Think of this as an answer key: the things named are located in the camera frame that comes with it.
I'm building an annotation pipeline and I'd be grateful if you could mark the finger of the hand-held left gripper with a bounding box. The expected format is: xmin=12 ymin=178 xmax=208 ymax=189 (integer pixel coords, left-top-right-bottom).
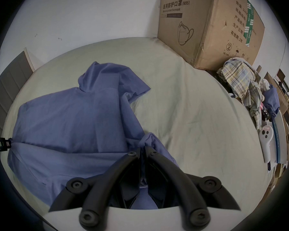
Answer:
xmin=0 ymin=137 xmax=13 ymax=151

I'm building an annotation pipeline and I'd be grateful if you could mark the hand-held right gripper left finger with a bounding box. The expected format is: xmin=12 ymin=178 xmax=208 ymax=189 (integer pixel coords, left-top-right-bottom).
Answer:
xmin=49 ymin=150 xmax=141 ymax=231

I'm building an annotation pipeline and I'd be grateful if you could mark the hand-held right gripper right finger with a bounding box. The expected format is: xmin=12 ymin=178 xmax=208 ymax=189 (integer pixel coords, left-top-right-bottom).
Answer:
xmin=144 ymin=146 xmax=241 ymax=228

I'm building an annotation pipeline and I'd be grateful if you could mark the blue shirt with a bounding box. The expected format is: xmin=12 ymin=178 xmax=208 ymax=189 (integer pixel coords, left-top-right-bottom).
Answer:
xmin=7 ymin=62 xmax=181 ymax=210

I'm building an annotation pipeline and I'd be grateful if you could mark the grey padded headboard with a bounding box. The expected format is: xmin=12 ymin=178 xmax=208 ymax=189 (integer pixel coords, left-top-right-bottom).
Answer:
xmin=0 ymin=48 xmax=35 ymax=137

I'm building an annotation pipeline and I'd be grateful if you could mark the bed with pale sheet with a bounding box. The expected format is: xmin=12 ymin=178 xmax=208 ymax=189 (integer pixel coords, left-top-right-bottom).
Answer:
xmin=1 ymin=37 xmax=275 ymax=226

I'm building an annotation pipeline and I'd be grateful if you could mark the spare white hand-held gripper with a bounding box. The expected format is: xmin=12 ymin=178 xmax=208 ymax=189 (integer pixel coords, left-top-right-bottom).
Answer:
xmin=259 ymin=125 xmax=275 ymax=163

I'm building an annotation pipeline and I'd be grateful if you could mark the plaid checked garment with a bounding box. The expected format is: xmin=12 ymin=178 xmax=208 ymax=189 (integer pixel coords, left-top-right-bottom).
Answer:
xmin=217 ymin=57 xmax=263 ymax=130

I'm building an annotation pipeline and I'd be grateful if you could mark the blue cloth bundle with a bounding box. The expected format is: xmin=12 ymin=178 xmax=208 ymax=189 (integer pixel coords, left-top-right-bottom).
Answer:
xmin=262 ymin=84 xmax=281 ymax=120

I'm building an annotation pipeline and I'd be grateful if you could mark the large brown cardboard carton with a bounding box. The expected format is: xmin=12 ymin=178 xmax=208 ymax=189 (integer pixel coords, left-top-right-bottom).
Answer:
xmin=157 ymin=0 xmax=265 ymax=71

